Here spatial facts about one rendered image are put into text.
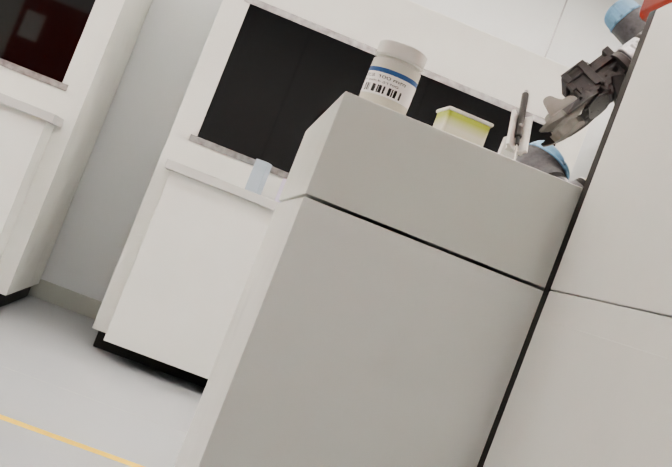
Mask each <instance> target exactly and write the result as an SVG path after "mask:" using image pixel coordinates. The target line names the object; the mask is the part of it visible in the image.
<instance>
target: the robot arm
mask: <svg viewBox="0 0 672 467"><path fill-rule="evenodd" d="M640 9H641V5H639V4H638V3H636V2H635V1H634V0H618V1H617V2H615V3H614V4H613V5H612V6H611V7H610V8H609V9H608V10H607V12H606V14H605V17H604V22H605V25H606V26H607V27H608V29H609V30H610V33H612V34H613V35H614V36H615V37H616V38H617V39H618V41H619V42H620V43H621V44H622V45H623V46H621V47H620V48H618V49H617V51H616V52H614V51H613V50H612V49H610V48H609V47H608V46H607V47H605V48H604V49H603V50H602V55H601V56H599V57H598V58H597V59H595V60H594V61H593V62H591V63H590V64H589V63H588V62H585V61H584V60H583V59H582V60H581V61H580V62H578V63H577V64H576V65H574V66H573V67H571V68H570V69H569V70H567V71H566V72H565V73H563V74H562V75H561V77H562V78H561V85H562V95H563V96H564V97H565V98H564V99H558V98H555V97H553V96H547V97H545V98H544V100H543V104H544V106H545V108H546V110H547V112H548V114H547V115H546V117H545V122H546V123H545V124H544V125H543V126H542V128H541V129H540V130H539V132H540V133H546V132H551V134H552V136H550V137H548V138H547V139H546V140H537V141H535V142H532V143H529V146H528V152H527V153H523V154H522V155H521V156H519V155H517V158H516V161H518V162H520V163H523V164H525V165H528V166H530V167H533V168H535V169H538V170H540V171H542V172H545V173H547V174H550V175H552V176H555V177H557V178H560V179H562V180H564V181H567V182H569V178H570V171H569V167H568V165H567V163H566V162H565V161H564V157H563V156H562V154H561V153H560V152H559V150H558V149H557V148H556V147H555V146H554V144H556V143H558V142H561V141H563V140H565V139H566V138H568V137H571V136H572V135H574V134H576V133H577V132H579V131H580V130H582V129H583V128H585V127H586V126H587V125H588V124H589V123H590V122H592V121H593V120H594V119H595V118H596V117H597V116H599V115H600V114H601V113H602V112H603V111H604V110H606V109H607V107H608V105H609V104H610V103H612V102H613V101H614V105H615V102H616V99H617V97H618V94H619V92H620V89H621V86H622V84H623V81H624V78H625V76H626V73H627V71H628V68H629V65H630V63H631V60H632V57H633V55H634V52H635V50H636V47H637V44H638V42H639V39H640V36H641V34H642V31H643V28H644V26H645V23H646V22H644V21H643V20H641V18H640V16H639V12H640ZM581 112H582V114H581V115H579V114H580V113H581ZM585 181H586V178H583V177H579V178H577V179H575V180H573V181H571V182H569V183H572V184H574V185H577V186H579V187H582V188H583V186H584V184H585Z"/></svg>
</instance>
